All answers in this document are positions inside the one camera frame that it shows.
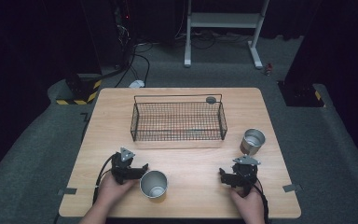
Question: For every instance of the short metal cup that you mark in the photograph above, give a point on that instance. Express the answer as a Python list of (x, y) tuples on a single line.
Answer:
[(252, 141)]

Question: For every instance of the dark equipment rack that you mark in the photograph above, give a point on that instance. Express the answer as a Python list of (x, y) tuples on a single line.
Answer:
[(125, 31)]

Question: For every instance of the black yellow striped base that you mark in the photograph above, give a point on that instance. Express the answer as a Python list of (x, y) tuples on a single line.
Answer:
[(303, 95), (79, 91)]

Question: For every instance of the small red object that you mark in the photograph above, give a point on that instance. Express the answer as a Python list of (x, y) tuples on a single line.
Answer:
[(268, 69)]

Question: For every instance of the person's right hand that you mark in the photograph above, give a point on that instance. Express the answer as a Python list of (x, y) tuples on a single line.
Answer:
[(249, 207)]

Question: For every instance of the small grey round disc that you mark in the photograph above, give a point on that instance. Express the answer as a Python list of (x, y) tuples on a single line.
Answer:
[(211, 100)]

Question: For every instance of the white power strip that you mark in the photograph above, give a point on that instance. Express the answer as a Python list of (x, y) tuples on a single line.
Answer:
[(136, 83)]

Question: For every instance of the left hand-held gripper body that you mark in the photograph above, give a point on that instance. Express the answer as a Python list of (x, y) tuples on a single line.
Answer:
[(122, 168)]

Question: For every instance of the tall metal cup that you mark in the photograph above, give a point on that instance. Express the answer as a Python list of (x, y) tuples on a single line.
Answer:
[(154, 184)]

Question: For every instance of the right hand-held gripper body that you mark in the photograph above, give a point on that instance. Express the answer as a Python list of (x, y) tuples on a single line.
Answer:
[(245, 172)]

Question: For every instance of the person's left hand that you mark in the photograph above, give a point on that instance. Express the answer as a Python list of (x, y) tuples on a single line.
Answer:
[(113, 190)]

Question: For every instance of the white metal stand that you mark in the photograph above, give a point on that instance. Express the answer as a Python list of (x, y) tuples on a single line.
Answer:
[(223, 20)]

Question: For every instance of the grey tape piece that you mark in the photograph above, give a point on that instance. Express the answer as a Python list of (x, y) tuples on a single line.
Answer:
[(67, 191), (292, 188)]

